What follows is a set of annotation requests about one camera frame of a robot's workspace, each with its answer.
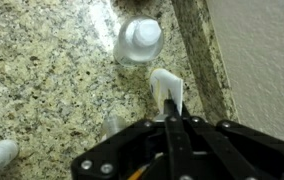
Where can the white lotion tube yellow cap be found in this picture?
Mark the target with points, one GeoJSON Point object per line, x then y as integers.
{"type": "Point", "coordinates": [163, 85]}

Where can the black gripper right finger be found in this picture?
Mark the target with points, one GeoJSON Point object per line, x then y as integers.
{"type": "Point", "coordinates": [248, 150]}

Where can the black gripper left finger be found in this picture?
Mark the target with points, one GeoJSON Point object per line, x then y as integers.
{"type": "Point", "coordinates": [142, 150]}

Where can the clear bottle white cap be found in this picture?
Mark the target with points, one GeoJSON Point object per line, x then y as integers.
{"type": "Point", "coordinates": [138, 40]}

